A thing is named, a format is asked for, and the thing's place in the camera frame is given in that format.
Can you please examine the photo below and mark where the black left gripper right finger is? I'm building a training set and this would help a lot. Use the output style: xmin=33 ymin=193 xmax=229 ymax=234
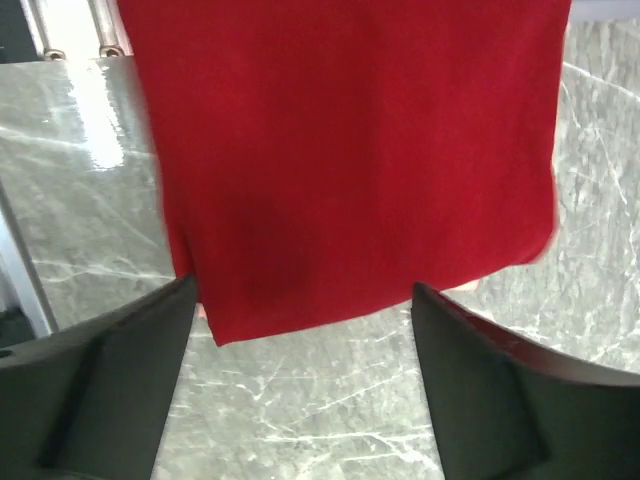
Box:
xmin=411 ymin=284 xmax=639 ymax=480

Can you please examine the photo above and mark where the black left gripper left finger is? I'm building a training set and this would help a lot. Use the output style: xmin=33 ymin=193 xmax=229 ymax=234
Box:
xmin=1 ymin=276 xmax=197 ymax=479

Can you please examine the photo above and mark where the red t shirt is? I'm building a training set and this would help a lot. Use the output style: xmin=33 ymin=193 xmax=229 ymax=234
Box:
xmin=118 ymin=0 xmax=570 ymax=346

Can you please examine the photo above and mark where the aluminium frame rail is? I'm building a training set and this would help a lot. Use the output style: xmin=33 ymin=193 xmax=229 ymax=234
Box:
xmin=1 ymin=1 xmax=162 ymax=345

